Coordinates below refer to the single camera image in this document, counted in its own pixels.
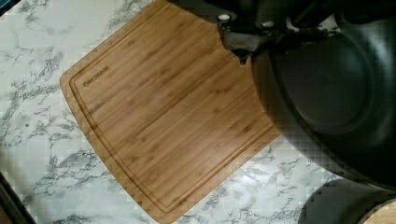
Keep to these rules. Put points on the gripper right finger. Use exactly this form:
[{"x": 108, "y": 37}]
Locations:
[{"x": 272, "y": 15}]

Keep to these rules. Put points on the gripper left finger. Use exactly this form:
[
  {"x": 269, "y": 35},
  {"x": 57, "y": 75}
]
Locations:
[{"x": 243, "y": 37}]

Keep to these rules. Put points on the black bowl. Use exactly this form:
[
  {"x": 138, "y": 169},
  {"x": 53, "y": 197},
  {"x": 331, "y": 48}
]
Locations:
[{"x": 334, "y": 99}]

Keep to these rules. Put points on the bamboo cutting board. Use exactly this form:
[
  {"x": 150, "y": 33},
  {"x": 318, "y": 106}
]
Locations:
[{"x": 168, "y": 110}]

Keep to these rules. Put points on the white round appliance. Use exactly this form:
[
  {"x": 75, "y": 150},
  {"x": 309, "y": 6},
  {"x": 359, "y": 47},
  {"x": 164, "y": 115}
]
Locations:
[{"x": 342, "y": 202}]

